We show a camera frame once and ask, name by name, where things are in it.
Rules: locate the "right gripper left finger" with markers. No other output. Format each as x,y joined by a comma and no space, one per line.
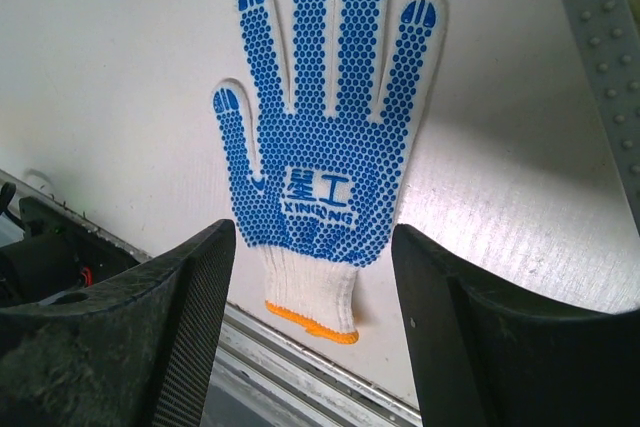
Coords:
136,349

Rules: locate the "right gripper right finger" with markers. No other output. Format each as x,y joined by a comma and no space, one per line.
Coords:
486,352

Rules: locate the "green plastic storage basket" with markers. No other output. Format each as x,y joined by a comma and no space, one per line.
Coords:
606,34

